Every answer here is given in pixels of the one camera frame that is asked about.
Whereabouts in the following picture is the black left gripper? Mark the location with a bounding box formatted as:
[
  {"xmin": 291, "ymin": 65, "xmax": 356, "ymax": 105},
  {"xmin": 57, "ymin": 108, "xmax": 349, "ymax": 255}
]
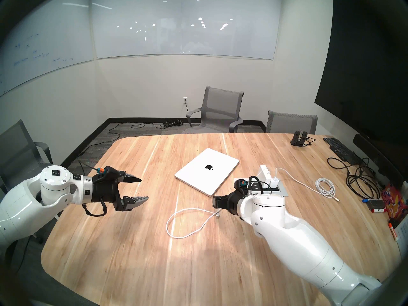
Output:
[{"xmin": 92, "ymin": 171, "xmax": 149, "ymax": 212}]

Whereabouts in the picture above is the grey mesh office chair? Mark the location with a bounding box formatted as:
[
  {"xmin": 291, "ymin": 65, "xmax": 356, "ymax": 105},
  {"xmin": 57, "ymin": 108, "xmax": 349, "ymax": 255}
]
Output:
[
  {"xmin": 266, "ymin": 110, "xmax": 318, "ymax": 134},
  {"xmin": 182, "ymin": 86, "xmax": 245, "ymax": 134},
  {"xmin": 0, "ymin": 119, "xmax": 54, "ymax": 194}
]

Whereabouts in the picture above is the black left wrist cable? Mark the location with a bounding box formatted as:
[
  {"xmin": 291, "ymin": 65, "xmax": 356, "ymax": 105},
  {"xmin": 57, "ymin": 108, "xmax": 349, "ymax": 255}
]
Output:
[{"xmin": 78, "ymin": 160, "xmax": 108, "ymax": 217}]

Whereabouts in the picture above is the black video sound bar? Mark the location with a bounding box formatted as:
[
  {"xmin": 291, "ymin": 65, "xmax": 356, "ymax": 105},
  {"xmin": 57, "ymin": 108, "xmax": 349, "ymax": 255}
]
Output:
[{"xmin": 353, "ymin": 134, "xmax": 405, "ymax": 188}]

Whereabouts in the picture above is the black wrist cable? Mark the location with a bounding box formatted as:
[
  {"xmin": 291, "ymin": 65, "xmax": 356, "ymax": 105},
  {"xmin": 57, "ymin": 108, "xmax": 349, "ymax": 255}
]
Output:
[
  {"xmin": 249, "ymin": 176, "xmax": 266, "ymax": 194},
  {"xmin": 78, "ymin": 160, "xmax": 108, "ymax": 217}
]

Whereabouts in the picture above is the black coiled cable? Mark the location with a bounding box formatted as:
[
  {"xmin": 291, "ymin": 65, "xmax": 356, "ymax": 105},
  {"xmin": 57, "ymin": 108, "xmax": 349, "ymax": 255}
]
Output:
[{"xmin": 346, "ymin": 159, "xmax": 381, "ymax": 200}]

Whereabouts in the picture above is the large black wall screen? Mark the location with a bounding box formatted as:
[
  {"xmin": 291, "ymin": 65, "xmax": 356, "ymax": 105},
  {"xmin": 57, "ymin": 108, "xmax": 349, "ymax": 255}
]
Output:
[{"xmin": 314, "ymin": 0, "xmax": 408, "ymax": 149}]

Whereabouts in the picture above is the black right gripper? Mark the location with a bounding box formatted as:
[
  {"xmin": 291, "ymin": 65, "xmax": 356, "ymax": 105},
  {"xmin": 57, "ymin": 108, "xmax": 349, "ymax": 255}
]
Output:
[{"xmin": 213, "ymin": 190, "xmax": 245, "ymax": 217}]

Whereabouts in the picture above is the thin black floor cable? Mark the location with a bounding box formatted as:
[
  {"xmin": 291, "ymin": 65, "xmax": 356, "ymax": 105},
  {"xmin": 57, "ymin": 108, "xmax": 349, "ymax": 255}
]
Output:
[{"xmin": 78, "ymin": 122, "xmax": 161, "ymax": 156}]

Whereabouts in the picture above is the thin black table cable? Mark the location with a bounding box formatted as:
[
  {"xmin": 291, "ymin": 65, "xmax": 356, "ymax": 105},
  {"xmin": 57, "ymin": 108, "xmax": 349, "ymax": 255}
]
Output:
[{"xmin": 327, "ymin": 157, "xmax": 355, "ymax": 176}]

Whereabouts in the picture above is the white coiled USB cable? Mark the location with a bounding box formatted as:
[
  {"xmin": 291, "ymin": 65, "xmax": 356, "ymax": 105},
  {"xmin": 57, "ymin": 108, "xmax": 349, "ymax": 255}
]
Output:
[{"xmin": 275, "ymin": 167, "xmax": 341, "ymax": 202}]

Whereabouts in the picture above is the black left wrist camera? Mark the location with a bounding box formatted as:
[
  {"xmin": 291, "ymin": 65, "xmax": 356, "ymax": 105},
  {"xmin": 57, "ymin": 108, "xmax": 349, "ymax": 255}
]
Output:
[{"xmin": 96, "ymin": 167, "xmax": 125, "ymax": 181}]

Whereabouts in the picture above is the white MagSafe charging cable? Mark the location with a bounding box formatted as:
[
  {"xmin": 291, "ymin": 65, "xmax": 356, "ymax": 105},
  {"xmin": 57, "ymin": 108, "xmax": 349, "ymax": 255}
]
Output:
[{"xmin": 166, "ymin": 208, "xmax": 223, "ymax": 239}]

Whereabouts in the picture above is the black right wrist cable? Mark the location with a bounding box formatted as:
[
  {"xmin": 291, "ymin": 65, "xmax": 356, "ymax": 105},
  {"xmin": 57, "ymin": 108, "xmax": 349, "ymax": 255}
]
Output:
[{"xmin": 249, "ymin": 176, "xmax": 266, "ymax": 194}]

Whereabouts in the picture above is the black keyboard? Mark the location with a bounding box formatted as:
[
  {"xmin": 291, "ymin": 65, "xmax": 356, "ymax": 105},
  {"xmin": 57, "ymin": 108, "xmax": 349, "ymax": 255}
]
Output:
[{"xmin": 323, "ymin": 137, "xmax": 361, "ymax": 164}]

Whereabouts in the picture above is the black charging dock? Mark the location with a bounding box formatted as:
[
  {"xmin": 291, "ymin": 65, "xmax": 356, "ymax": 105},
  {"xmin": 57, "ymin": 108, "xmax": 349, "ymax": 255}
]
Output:
[{"xmin": 290, "ymin": 130, "xmax": 309, "ymax": 147}]

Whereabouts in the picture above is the colourful patterned bag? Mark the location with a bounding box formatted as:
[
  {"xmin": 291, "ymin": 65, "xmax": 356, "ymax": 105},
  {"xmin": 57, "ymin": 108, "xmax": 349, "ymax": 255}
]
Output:
[{"xmin": 382, "ymin": 181, "xmax": 408, "ymax": 218}]

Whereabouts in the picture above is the wide glass whiteboard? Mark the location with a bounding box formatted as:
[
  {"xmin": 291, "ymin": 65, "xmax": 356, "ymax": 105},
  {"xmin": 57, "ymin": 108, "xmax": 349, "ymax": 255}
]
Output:
[{"xmin": 92, "ymin": 0, "xmax": 282, "ymax": 60}]

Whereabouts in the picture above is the grey table outlet plate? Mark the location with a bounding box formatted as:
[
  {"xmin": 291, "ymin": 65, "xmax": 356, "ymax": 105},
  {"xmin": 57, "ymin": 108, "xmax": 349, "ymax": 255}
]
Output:
[{"xmin": 234, "ymin": 178, "xmax": 287, "ymax": 197}]

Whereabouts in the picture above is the silver MacBook laptop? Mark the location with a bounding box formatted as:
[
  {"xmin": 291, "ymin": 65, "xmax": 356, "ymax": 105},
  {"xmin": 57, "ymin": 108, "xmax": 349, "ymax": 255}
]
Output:
[{"xmin": 174, "ymin": 148, "xmax": 240, "ymax": 197}]

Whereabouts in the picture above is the whiteboard with blue writing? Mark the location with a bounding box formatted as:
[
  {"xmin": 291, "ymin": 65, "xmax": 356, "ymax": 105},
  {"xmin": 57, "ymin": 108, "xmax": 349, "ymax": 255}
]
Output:
[{"xmin": 0, "ymin": 0, "xmax": 96, "ymax": 97}]

